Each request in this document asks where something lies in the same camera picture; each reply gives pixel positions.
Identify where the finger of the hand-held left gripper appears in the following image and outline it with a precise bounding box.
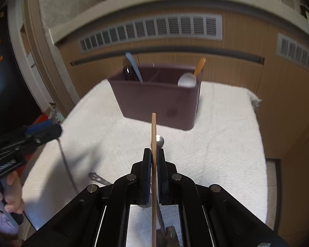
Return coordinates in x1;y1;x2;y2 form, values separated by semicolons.
28;123;63;145
24;120;56;137

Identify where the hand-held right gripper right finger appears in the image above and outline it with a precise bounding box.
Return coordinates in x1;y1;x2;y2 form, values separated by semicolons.
157;149;289;247

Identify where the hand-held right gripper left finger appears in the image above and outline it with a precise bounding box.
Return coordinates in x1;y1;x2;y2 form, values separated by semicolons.
22;148;153;247

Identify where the wooden chopstick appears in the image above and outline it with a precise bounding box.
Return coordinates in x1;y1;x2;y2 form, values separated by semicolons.
151;113;157;247

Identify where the dark shovel-shaped spoon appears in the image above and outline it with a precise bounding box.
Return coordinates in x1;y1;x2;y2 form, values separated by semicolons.
157;203;182;247

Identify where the dark red utensil holder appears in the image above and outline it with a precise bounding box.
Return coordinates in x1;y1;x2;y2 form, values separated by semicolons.
108;64;203;131

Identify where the white ceramic spoon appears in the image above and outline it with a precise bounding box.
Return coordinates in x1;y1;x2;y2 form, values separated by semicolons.
178;72;197;88

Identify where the blue plastic spoon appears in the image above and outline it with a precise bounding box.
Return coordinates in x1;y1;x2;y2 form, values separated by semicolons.
125;52;144;83

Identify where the brown wooden spoon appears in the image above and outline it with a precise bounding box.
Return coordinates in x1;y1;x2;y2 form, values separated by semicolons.
193;57;206;79

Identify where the person's left hand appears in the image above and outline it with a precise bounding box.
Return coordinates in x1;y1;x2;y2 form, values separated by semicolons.
0;171;25;215

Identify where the dark metal utensil with hole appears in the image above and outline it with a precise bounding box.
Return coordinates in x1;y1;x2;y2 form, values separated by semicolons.
89;172;113;186

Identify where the white woven towel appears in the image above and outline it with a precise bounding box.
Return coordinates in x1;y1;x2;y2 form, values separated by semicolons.
22;80;268;233

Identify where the long grey vent grille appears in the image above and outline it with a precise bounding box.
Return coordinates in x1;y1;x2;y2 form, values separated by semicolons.
78;15;223;53

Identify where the short grey vent grille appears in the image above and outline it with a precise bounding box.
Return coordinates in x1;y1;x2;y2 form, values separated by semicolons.
276;33;309;74

